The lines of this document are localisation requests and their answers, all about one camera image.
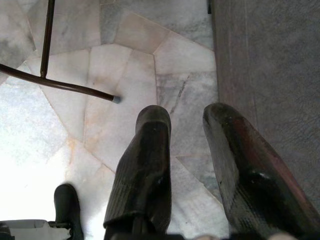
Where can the white robot leg shell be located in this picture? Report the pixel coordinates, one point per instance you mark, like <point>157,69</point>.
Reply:
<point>30,228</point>

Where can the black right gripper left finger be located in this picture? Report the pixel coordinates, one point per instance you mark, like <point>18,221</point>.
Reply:
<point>145,175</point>

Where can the black robot foot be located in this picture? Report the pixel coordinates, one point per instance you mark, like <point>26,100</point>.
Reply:
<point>67,207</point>

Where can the brown metal chair frame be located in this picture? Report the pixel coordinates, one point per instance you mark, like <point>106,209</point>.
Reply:
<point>62,85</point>

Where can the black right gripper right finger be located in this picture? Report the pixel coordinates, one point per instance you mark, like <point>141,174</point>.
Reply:
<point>255,180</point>

